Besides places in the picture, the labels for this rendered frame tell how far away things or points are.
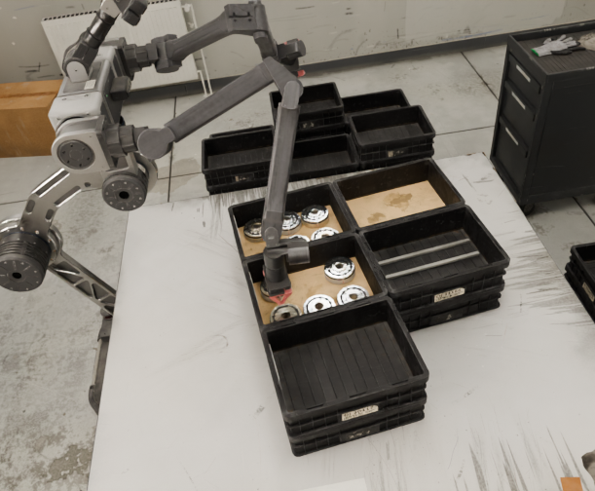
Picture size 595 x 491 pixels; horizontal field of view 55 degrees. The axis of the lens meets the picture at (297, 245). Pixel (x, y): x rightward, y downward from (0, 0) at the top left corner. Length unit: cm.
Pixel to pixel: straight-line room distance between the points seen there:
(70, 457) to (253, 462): 123
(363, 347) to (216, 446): 52
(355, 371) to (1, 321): 227
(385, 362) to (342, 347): 14
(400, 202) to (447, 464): 97
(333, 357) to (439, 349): 37
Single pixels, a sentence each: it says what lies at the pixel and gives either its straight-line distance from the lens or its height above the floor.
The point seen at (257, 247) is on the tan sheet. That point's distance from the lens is 206.
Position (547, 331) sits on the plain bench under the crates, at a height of 70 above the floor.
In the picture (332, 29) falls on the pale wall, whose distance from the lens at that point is 481.
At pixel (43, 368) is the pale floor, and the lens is 313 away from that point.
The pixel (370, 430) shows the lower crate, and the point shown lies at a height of 74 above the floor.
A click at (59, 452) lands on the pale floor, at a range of 282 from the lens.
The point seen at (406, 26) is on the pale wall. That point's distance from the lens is 495.
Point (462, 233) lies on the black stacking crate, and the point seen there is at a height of 83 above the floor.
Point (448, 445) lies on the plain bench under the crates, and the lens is 173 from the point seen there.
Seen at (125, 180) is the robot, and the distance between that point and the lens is 191.
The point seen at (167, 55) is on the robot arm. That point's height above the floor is 146.
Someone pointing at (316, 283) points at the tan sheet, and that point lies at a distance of 190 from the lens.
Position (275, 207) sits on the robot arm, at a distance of 153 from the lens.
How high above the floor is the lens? 223
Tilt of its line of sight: 43 degrees down
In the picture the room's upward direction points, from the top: 8 degrees counter-clockwise
